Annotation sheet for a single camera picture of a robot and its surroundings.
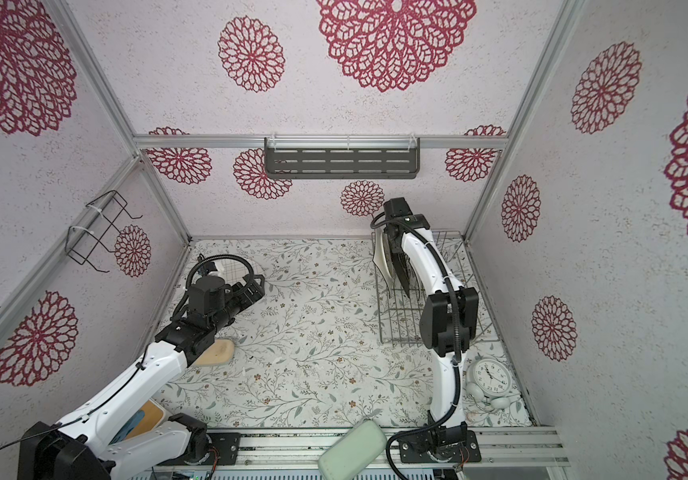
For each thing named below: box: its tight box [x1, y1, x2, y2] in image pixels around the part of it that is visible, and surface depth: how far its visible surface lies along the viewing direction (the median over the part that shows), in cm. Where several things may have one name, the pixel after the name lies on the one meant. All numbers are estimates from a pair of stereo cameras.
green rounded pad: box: [318, 419, 387, 480], surface depth 73 cm
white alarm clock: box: [466, 358, 513, 409], surface depth 81 cm
